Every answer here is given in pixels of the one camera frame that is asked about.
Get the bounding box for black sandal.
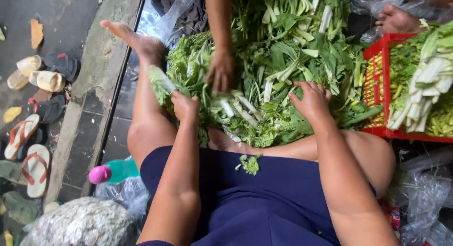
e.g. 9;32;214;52
44;52;80;82
29;95;67;124

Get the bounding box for red plastic crate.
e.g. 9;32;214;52
360;33;453;144

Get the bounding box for green leaf scrap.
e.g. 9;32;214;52
235;153;263;176

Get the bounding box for crumpled clear plastic bags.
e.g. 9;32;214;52
387;147;453;246

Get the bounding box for person's leg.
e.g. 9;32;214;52
100;20;177;169
207;127;397;199

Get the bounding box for yellow fallen leaf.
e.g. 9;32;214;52
3;107;22;124

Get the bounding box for orange-strapped white flip-flop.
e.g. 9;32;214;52
4;114;40;160
22;144;52;199

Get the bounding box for heap of leafy greens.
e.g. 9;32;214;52
149;0;384;148

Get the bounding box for grey cloth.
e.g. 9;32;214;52
161;0;209;36

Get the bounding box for clear plastic bag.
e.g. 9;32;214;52
95;177;151;225

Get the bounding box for green bottle with pink cap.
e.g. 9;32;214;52
88;158;140;185

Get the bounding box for black floor rail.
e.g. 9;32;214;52
88;0;148;197

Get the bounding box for orange fallen leaf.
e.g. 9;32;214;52
30;19;44;50

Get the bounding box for green sandal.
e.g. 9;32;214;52
3;191;39;225
0;160;27;186

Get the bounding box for navy blue shorts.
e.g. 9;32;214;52
136;146;377;246

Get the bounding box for person's right hand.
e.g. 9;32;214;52
288;81;332;128

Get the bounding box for clear plastic sheet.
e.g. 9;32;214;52
350;0;453;45
138;0;204;48

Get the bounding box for pale green cabbage leaf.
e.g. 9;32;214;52
148;65;177;96

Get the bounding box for bunch of white-stemmed greens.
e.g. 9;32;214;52
386;21;453;133

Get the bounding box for person's left hand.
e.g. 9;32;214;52
171;90;201;124

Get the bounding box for person's left leg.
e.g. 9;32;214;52
100;20;177;169

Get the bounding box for beige slipper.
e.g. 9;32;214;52
7;69;30;90
29;70;66;92
16;55;44;77

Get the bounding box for person's right leg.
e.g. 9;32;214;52
207;127;397;199

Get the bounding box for bag of white pieces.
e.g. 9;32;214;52
19;197;138;246

